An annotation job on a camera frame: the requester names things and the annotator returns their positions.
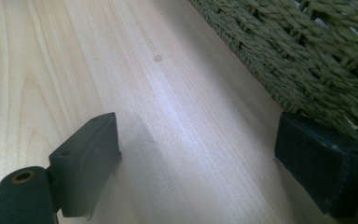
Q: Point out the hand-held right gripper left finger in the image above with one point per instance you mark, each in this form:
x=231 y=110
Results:
x=84 y=174

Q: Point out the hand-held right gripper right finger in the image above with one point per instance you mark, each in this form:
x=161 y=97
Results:
x=320 y=165

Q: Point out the green woven basket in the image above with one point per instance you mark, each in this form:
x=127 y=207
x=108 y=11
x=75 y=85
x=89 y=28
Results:
x=304 y=59

